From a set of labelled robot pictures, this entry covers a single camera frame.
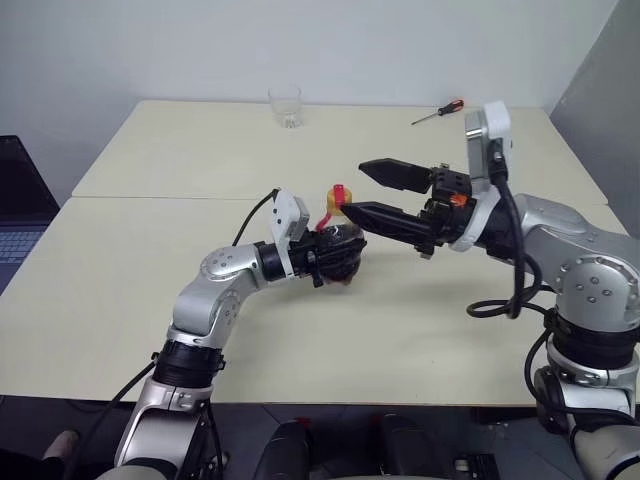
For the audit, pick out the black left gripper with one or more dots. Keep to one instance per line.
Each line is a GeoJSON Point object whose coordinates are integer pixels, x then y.
{"type": "Point", "coordinates": [305, 257]}

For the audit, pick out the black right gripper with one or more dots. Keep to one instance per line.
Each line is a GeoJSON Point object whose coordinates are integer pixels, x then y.
{"type": "Point", "coordinates": [447, 210]}

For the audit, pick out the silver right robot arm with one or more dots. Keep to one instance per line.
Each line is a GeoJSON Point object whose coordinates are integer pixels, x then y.
{"type": "Point", "coordinates": [590, 270]}

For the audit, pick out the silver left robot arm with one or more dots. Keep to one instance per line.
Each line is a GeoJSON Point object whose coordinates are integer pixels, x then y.
{"type": "Point", "coordinates": [210, 300]}

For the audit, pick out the clear glass tumbler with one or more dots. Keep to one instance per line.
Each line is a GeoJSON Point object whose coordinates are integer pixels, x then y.
{"type": "Point", "coordinates": [286, 107]}

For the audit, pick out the dark rounded shape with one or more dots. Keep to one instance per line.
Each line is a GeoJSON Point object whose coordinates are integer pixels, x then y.
{"type": "Point", "coordinates": [287, 450]}

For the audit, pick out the dark laptop computer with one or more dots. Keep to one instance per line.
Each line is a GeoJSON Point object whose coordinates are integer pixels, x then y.
{"type": "Point", "coordinates": [20, 200]}

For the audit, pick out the pink shoe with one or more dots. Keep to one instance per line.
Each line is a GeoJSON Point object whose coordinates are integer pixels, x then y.
{"type": "Point", "coordinates": [62, 442]}

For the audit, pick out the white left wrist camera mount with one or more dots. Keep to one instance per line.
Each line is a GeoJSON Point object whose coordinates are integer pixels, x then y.
{"type": "Point", "coordinates": [286, 210]}

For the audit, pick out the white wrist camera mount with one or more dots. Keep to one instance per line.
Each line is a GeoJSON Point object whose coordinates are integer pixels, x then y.
{"type": "Point", "coordinates": [286, 210]}
{"type": "Point", "coordinates": [495, 120]}

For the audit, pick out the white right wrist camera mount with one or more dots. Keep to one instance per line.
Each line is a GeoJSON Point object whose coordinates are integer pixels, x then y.
{"type": "Point", "coordinates": [495, 120]}

